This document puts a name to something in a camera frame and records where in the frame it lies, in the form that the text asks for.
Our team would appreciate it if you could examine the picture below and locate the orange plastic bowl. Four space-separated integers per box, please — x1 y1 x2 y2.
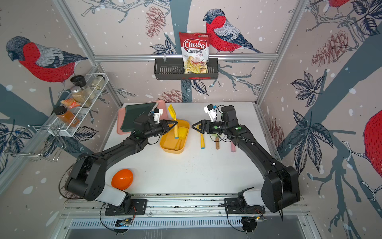
111 169 134 191

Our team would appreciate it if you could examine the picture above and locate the pink plastic tray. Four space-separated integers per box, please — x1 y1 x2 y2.
117 100 168 134

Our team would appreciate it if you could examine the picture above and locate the green shovel wooden handle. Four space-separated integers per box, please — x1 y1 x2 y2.
210 133 220 150

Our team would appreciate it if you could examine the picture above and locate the black round connector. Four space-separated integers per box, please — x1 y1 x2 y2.
241 217 257 233

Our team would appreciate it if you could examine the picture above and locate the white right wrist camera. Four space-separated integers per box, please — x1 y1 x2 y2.
204 104 217 122

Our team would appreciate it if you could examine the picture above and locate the black wall basket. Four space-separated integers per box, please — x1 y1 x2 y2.
153 57 219 81

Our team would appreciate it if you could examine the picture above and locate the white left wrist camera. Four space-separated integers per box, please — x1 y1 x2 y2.
152 108 163 124

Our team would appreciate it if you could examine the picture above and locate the yellow shovel in box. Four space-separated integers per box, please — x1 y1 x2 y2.
174 127 188 151

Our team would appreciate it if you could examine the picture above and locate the purple shovel pink handle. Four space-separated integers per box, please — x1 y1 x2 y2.
230 142 236 152

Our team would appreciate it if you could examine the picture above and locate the chrome wire hanger rack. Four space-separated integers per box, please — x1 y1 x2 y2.
1 125 68 162

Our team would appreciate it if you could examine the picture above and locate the orange sauce jar black lid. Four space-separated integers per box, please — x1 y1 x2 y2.
53 106 80 127

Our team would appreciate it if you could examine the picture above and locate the red cassava chips bag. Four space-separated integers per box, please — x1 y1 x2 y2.
179 32 210 74

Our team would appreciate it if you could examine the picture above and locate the yellow shovel blue-tipped handle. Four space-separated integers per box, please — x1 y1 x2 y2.
201 133 206 149

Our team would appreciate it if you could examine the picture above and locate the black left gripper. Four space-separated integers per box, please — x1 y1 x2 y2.
143 119 178 139

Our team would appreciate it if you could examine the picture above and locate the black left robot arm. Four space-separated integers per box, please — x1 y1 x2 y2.
65 115 178 211

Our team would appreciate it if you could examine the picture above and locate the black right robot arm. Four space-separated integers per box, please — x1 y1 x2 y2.
192 105 300 215

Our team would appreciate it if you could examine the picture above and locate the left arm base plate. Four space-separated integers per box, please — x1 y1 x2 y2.
105 199 148 216

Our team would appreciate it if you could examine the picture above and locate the horizontal aluminium frame rail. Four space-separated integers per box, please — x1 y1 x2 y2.
93 53 279 63

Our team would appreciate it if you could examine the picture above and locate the silver-lid spice jar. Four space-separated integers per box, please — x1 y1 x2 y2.
70 86 92 108

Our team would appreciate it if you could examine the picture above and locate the black-lid spice jar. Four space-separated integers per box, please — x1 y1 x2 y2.
70 75 87 88

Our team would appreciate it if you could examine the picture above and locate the white wire spice rack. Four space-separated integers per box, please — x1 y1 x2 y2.
42 73 109 137

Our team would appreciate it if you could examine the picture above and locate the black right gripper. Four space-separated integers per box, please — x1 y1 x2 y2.
191 120 228 135

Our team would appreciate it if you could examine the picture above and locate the small circuit board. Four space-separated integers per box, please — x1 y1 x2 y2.
115 218 133 227

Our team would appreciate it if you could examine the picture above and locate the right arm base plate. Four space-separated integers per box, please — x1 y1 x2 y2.
223 198 266 215

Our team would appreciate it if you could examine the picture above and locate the orange snack packet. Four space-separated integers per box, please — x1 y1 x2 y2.
61 98 82 109

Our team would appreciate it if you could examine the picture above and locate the pale glass jar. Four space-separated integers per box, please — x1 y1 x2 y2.
91 75 105 90

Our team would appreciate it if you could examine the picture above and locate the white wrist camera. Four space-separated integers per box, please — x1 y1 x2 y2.
204 104 217 122
152 108 163 124

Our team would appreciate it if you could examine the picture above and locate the yellow plastic storage box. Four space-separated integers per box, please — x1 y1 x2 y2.
160 119 190 154

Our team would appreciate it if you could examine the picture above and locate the dark green folded cloth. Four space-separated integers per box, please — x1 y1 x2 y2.
119 102 155 132

